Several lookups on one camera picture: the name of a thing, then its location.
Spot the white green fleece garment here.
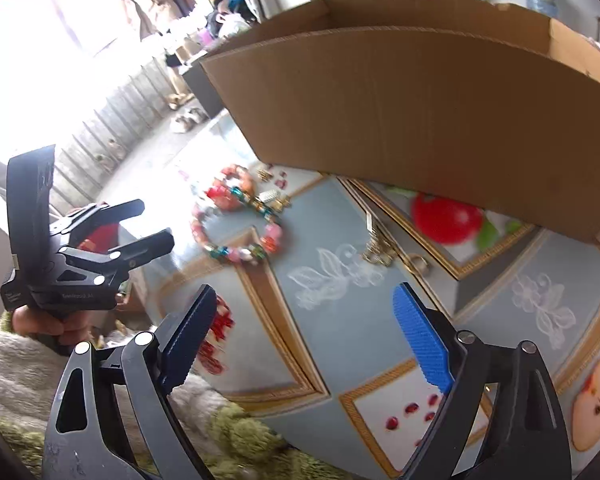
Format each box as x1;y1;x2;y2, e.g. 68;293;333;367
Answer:
0;375;346;480

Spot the multicolour beaded bracelet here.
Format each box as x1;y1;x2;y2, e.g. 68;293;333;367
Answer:
190;200;287;267

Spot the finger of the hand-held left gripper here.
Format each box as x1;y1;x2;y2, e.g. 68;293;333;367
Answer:
57;227;176;286
50;199;146;241

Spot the red cloth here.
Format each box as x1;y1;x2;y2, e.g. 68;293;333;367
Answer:
77;224;121;253

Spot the brown cardboard box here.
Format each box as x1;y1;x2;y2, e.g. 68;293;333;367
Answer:
199;0;600;247

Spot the orange beaded bracelet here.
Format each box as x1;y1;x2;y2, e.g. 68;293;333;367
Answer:
206;162;259;211

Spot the gold ring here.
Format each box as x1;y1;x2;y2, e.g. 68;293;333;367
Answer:
404;252;432;277

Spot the person's left hand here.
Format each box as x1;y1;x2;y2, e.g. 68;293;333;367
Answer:
10;305;103;356

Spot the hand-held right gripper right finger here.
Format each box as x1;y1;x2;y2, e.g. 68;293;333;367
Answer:
391;282;573;480

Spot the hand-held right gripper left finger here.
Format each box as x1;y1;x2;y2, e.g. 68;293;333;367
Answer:
42;284;218;480

